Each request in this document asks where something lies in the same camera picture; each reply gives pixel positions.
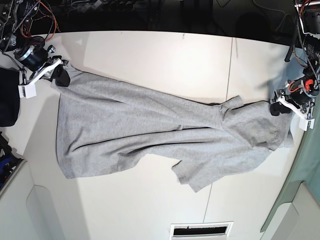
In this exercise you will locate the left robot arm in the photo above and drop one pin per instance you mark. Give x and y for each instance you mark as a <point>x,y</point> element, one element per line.
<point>305,47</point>

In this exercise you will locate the grey t-shirt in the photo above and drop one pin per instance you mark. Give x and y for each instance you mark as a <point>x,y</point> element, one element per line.
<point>105,126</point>

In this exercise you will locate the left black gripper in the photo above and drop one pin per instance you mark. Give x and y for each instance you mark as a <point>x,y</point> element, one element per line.
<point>278,108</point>

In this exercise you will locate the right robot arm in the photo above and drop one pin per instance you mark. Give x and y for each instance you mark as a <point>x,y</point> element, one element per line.
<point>28,51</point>

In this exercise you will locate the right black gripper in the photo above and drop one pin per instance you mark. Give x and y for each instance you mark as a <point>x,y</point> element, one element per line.
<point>59,75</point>

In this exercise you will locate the dark cloth pile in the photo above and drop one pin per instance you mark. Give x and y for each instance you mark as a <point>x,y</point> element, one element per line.
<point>9,97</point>

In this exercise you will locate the white floor vent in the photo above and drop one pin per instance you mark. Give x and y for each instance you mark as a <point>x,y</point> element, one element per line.
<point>200,231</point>

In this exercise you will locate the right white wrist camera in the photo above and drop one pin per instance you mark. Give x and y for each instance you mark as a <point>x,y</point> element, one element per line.
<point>28,90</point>

